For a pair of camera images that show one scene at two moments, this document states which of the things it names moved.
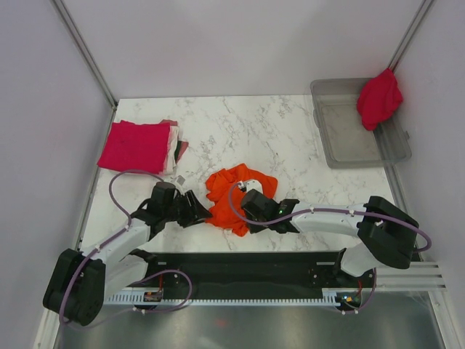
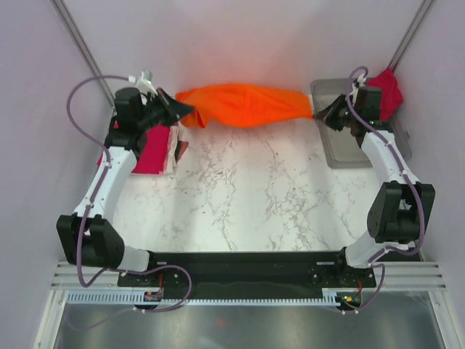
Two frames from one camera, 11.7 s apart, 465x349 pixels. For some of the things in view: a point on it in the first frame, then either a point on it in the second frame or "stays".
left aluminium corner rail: [86, 52] stays
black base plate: [280, 270] stays
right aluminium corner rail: [421, 15] stays
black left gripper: [195, 212] -> [174, 110]
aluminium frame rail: [419, 276] stays
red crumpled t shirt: [378, 99] stays
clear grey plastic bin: [346, 142] stays
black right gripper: [256, 230] -> [328, 115]
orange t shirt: [227, 210] -> [243, 105]
